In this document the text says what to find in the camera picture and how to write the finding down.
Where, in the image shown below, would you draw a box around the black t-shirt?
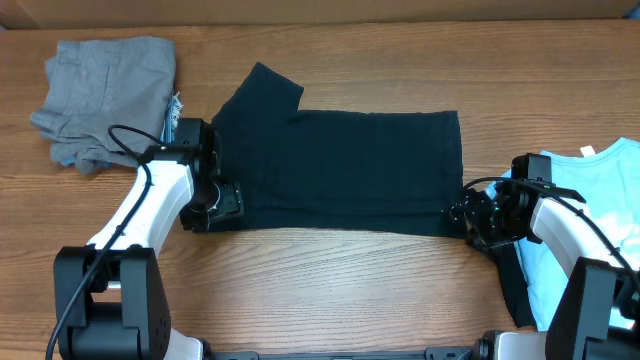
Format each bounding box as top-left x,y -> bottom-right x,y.
210,63 -> 466,239

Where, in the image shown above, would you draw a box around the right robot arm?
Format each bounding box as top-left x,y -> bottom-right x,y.
450,154 -> 639,359

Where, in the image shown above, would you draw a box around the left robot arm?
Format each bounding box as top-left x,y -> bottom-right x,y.
45,118 -> 244,360

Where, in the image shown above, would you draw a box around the blue frayed denim garment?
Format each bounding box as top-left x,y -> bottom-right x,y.
51,92 -> 184,174

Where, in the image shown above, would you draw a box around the light blue t-shirt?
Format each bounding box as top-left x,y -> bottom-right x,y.
513,138 -> 639,331

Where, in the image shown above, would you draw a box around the grey folded shorts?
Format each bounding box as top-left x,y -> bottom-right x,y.
30,36 -> 176,174

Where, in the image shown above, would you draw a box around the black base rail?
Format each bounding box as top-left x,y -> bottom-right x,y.
203,338 -> 494,360

